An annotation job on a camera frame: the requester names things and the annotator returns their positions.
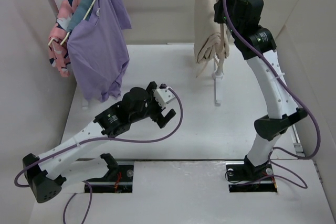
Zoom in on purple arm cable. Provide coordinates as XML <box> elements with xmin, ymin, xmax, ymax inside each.
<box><xmin>222</xmin><ymin>0</ymin><xmax>321</xmax><ymax>189</ymax></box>
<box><xmin>14</xmin><ymin>84</ymin><xmax>184</xmax><ymax>224</ymax></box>

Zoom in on cream hanger under purple shirt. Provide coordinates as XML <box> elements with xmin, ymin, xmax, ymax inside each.
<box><xmin>82</xmin><ymin>0</ymin><xmax>97</xmax><ymax>20</ymax></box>

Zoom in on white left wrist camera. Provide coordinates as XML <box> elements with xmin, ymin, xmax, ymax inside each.
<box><xmin>153</xmin><ymin>87</ymin><xmax>175</xmax><ymax>108</ymax></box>

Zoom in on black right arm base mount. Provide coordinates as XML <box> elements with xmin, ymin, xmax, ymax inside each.
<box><xmin>225</xmin><ymin>164</ymin><xmax>277</xmax><ymax>193</ymax></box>

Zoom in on beige trousers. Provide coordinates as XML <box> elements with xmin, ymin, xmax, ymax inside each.
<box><xmin>194</xmin><ymin>0</ymin><xmax>229</xmax><ymax>73</ymax></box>

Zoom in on purple t-shirt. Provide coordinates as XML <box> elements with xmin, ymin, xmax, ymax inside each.
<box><xmin>67</xmin><ymin>0</ymin><xmax>132</xmax><ymax>102</ymax></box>

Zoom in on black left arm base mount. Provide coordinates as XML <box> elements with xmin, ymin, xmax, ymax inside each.
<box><xmin>88</xmin><ymin>163</ymin><xmax>134</xmax><ymax>194</ymax></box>

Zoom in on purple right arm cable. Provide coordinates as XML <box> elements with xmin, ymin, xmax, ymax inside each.
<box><xmin>222</xmin><ymin>0</ymin><xmax>321</xmax><ymax>189</ymax></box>

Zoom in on pink floral garment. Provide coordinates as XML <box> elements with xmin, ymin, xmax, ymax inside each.
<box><xmin>48</xmin><ymin>0</ymin><xmax>80</xmax><ymax>78</ymax></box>

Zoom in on teal garment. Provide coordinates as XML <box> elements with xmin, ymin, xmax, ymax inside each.
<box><xmin>67</xmin><ymin>0</ymin><xmax>93</xmax><ymax>33</ymax></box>

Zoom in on cream hanger under pink garment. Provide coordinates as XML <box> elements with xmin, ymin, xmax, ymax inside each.
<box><xmin>47</xmin><ymin>0</ymin><xmax>66</xmax><ymax>48</ymax></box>

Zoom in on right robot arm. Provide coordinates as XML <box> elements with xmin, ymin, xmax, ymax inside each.
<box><xmin>214</xmin><ymin>0</ymin><xmax>308</xmax><ymax>181</ymax></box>

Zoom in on beige hanger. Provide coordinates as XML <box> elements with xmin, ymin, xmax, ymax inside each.
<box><xmin>194</xmin><ymin>0</ymin><xmax>229</xmax><ymax>79</ymax></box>

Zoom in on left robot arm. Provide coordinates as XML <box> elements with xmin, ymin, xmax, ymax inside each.
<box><xmin>22</xmin><ymin>82</ymin><xmax>178</xmax><ymax>204</ymax></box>

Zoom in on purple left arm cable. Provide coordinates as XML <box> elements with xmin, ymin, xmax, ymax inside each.
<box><xmin>14</xmin><ymin>84</ymin><xmax>184</xmax><ymax>224</ymax></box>

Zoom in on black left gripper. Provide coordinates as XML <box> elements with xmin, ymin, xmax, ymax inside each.
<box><xmin>130</xmin><ymin>82</ymin><xmax>175</xmax><ymax>127</ymax></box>

